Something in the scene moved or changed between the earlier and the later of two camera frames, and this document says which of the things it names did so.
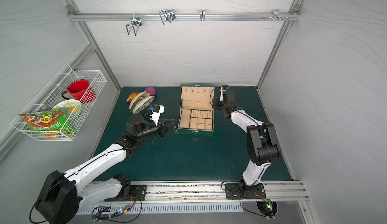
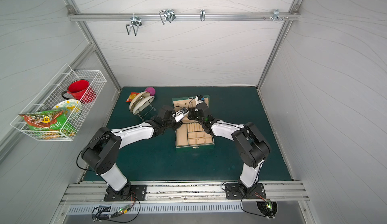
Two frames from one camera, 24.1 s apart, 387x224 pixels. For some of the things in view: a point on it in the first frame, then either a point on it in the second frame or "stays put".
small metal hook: [202, 14] stays put
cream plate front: [142, 104] stays put
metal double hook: [136, 22] stays put
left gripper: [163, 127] → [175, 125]
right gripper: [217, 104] → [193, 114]
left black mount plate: [138, 192] stays put
